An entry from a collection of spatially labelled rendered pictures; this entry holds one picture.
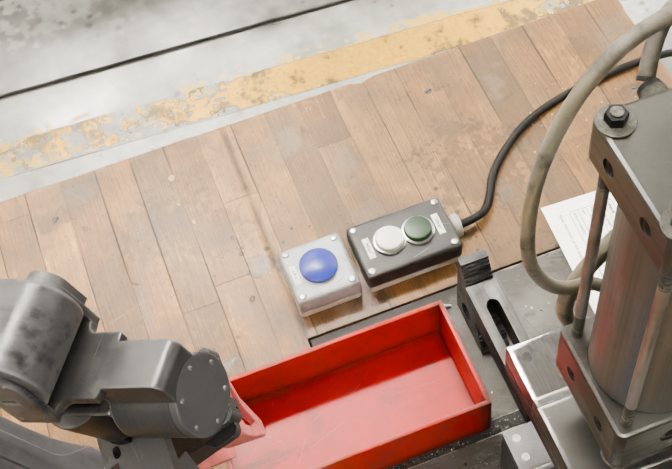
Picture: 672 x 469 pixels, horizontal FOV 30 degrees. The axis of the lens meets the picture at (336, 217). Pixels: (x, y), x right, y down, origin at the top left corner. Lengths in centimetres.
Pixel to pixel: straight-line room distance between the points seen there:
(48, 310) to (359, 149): 65
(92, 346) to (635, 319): 36
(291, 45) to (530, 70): 130
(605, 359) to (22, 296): 38
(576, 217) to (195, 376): 63
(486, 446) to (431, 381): 8
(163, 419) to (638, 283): 32
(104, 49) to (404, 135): 146
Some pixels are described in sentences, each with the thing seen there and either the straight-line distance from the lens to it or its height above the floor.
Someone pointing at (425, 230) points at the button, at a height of 94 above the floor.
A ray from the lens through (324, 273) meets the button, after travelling 128.
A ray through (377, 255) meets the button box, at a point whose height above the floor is 93.
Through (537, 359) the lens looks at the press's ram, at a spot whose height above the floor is 114.
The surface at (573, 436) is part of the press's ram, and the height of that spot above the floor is 118.
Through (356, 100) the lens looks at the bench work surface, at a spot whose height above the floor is 90.
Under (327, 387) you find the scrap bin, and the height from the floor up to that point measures 90.
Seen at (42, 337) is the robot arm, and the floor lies 134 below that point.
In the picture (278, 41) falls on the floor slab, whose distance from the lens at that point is 273.
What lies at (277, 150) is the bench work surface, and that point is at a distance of 142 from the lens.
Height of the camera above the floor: 204
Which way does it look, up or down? 56 degrees down
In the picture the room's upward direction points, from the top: 8 degrees counter-clockwise
